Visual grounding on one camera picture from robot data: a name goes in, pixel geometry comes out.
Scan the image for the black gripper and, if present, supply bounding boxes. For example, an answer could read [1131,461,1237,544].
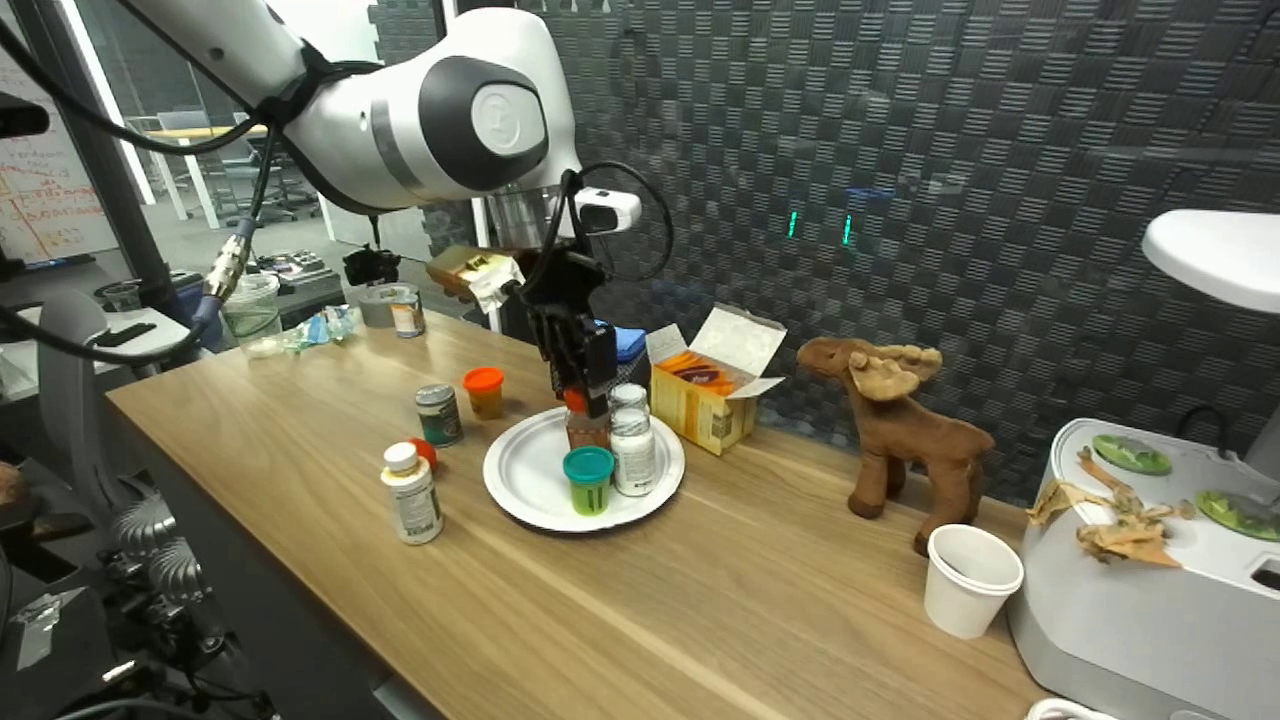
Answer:
[520,242,619,406]

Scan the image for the spice jar orange lid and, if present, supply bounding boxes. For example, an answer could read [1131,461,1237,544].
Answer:
[562,389,616,453]

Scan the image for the plain white pill bottle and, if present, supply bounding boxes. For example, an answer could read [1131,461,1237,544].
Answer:
[608,403,661,500]

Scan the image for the teal lid dough tub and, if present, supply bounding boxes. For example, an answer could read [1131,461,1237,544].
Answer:
[561,445,619,514]

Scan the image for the white bottle yellow label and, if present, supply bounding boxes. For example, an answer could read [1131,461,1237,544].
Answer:
[376,437,446,549]

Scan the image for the white round plate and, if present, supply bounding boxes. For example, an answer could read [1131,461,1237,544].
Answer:
[480,403,690,537]

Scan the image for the white countertop garden appliance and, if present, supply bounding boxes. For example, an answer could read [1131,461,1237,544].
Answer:
[1007,410,1280,720]

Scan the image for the orange lid dough tub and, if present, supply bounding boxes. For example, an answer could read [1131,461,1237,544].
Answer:
[461,364,510,425]

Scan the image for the yellow open cardboard box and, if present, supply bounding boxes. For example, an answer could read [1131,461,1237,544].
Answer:
[649,304,790,461]

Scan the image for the glass jar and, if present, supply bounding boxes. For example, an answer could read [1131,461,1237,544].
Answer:
[382,281,430,341]

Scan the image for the clear plastic container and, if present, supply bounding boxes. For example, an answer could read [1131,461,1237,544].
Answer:
[200,270,287,342]

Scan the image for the brown moose plush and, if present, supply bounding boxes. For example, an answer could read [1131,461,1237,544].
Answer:
[790,332,999,555]

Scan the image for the white paper cup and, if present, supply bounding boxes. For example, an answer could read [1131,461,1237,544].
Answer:
[918,518,1026,638]

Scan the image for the white side table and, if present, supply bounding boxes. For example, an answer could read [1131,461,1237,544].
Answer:
[0,304,203,403]

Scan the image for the black slanted pole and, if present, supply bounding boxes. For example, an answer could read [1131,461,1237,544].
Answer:
[4,0,176,311]

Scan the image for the dried brown plant leaves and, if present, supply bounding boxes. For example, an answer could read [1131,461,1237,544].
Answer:
[1025,445,1183,573]

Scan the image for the white bowl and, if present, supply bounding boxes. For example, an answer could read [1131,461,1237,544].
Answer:
[1019,693,1124,720]

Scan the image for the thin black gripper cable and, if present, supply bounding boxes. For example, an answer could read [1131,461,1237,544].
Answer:
[550,155,676,293]

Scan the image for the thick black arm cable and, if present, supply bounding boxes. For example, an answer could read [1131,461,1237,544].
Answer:
[0,13,390,372]

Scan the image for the black camera rig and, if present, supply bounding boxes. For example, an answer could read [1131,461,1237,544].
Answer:
[0,453,283,720]

